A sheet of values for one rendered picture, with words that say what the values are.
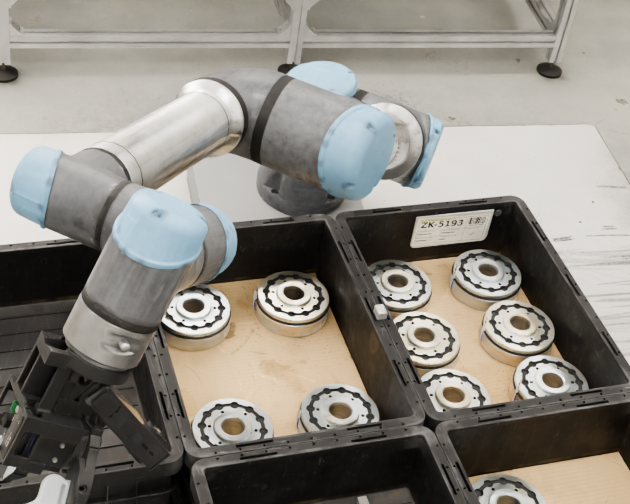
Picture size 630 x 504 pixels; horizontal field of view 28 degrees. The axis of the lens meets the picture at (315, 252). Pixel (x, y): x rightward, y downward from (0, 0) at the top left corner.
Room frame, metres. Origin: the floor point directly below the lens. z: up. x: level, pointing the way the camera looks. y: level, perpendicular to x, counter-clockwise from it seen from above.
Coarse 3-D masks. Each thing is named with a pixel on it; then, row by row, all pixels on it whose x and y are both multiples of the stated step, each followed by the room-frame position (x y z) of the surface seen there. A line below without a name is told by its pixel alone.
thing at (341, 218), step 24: (336, 216) 1.39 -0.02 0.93; (360, 216) 1.40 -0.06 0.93; (384, 216) 1.41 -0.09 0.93; (528, 216) 1.46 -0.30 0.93; (360, 264) 1.29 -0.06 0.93; (576, 288) 1.32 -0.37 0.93; (600, 336) 1.23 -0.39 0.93; (408, 360) 1.13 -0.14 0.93; (624, 360) 1.19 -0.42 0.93; (624, 384) 1.15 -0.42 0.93; (432, 408) 1.05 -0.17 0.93; (480, 408) 1.07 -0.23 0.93; (504, 408) 1.07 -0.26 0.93
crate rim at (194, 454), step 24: (312, 216) 1.38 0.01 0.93; (336, 240) 1.34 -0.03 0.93; (360, 288) 1.25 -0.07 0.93; (384, 336) 1.16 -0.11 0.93; (168, 360) 1.06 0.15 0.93; (168, 384) 1.02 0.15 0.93; (408, 384) 1.09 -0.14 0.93; (192, 432) 0.95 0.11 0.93; (312, 432) 0.98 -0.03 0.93; (336, 432) 0.99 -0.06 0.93; (360, 432) 0.99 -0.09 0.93; (192, 456) 0.92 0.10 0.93
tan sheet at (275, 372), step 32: (224, 288) 1.31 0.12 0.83; (256, 320) 1.25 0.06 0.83; (192, 352) 1.17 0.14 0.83; (224, 352) 1.18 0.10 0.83; (256, 352) 1.19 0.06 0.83; (288, 352) 1.20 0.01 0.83; (320, 352) 1.21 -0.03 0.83; (192, 384) 1.12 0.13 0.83; (224, 384) 1.12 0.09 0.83; (256, 384) 1.13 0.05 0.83; (288, 384) 1.14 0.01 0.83; (320, 384) 1.15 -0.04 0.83; (352, 384) 1.16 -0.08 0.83; (192, 416) 1.06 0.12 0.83; (288, 416) 1.09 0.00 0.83
